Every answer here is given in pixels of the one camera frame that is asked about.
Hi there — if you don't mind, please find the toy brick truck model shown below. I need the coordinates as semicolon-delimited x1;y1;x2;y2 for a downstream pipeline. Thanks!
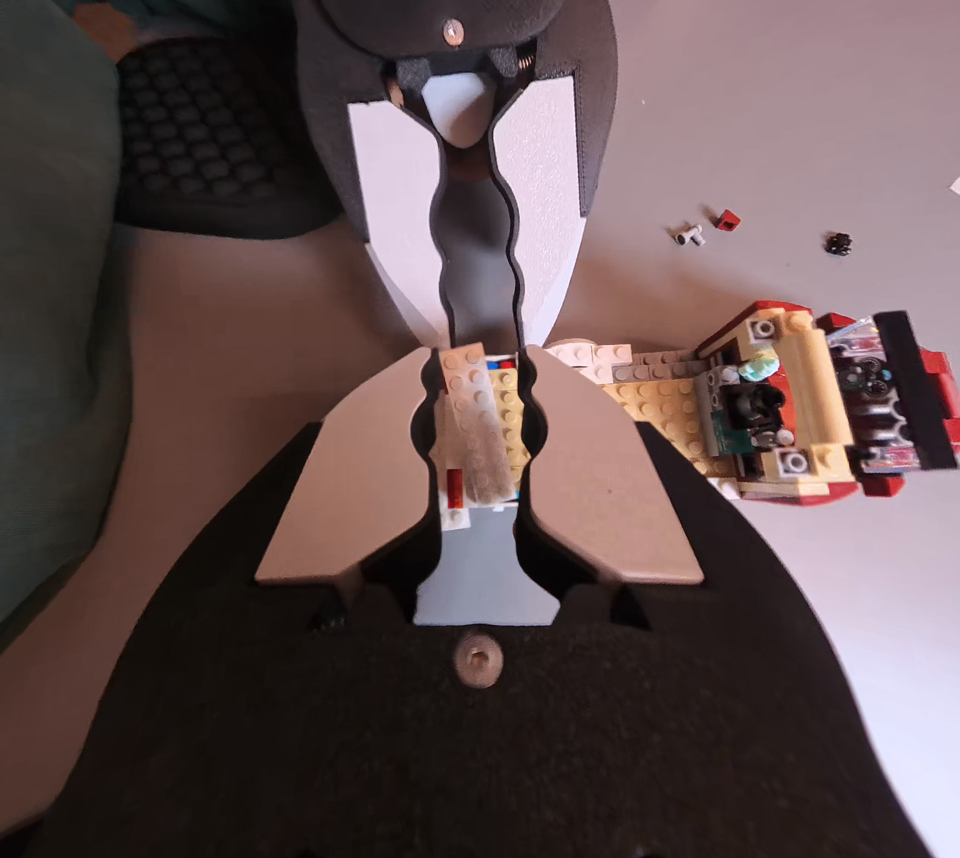
435;301;960;531

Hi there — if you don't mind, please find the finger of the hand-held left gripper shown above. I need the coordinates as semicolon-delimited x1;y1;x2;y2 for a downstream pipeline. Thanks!
346;102;456;349
487;72;586;349

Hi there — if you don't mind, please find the white long brick plate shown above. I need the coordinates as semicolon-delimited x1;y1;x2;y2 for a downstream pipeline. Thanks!
437;342;520;505

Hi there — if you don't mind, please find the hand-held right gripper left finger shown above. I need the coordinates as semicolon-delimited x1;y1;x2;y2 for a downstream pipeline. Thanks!
253;345;444;604

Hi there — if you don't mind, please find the black wrist rest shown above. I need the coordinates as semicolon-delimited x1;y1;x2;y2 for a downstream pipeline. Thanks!
112;36;346;240

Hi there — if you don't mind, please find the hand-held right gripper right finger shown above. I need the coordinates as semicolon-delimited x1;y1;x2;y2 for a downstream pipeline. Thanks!
516;344;706;588

